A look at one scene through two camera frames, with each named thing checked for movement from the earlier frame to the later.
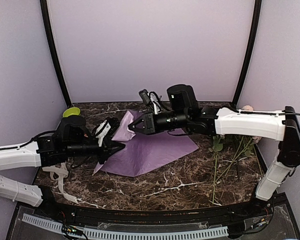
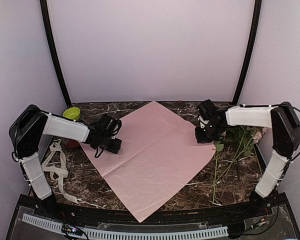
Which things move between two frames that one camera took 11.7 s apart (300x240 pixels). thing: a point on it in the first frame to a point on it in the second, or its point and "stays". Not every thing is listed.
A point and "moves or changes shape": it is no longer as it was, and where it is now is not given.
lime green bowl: x=71 y=110 stays
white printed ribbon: x=58 y=174 stays
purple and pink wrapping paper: x=142 y=150 moves or changes shape
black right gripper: x=149 y=123 to x=200 y=139
